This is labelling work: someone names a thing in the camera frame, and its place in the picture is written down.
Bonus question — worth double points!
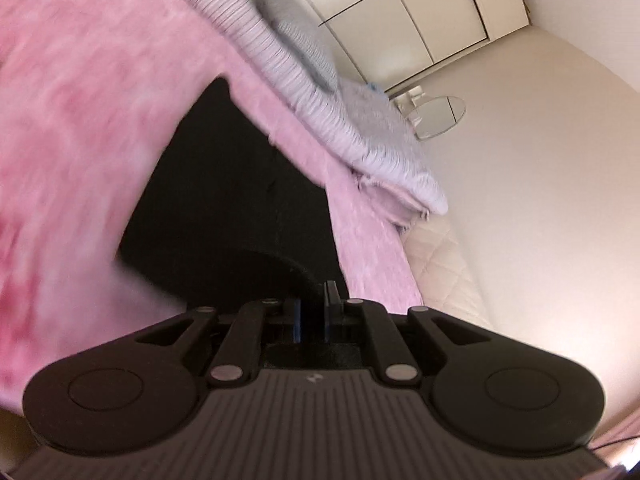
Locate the pink pillow stack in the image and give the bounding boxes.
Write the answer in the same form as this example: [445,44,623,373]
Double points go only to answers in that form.
[356,174,430,230]

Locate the grey checked pillow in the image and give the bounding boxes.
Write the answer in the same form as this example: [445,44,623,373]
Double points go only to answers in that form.
[255,0,338,93]

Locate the black knit buttoned garment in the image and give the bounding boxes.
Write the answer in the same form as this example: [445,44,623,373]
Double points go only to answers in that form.
[115,75,346,361]

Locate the cream quilted headboard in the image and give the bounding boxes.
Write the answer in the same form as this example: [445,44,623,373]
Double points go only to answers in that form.
[401,216,494,330]

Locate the lilac striped folded quilt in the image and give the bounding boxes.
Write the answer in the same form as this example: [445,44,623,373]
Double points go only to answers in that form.
[186,0,448,214]

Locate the lilac patterned pillow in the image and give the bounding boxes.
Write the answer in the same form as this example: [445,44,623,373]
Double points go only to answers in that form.
[338,78,420,154]

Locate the pink floral plush blanket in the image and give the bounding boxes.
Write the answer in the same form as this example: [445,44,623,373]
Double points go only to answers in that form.
[1,0,421,412]

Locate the round wall mirror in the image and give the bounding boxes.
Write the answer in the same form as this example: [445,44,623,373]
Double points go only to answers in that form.
[408,96,466,141]

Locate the cream wardrobe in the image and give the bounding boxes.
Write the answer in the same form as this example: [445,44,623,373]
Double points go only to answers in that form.
[296,0,529,91]

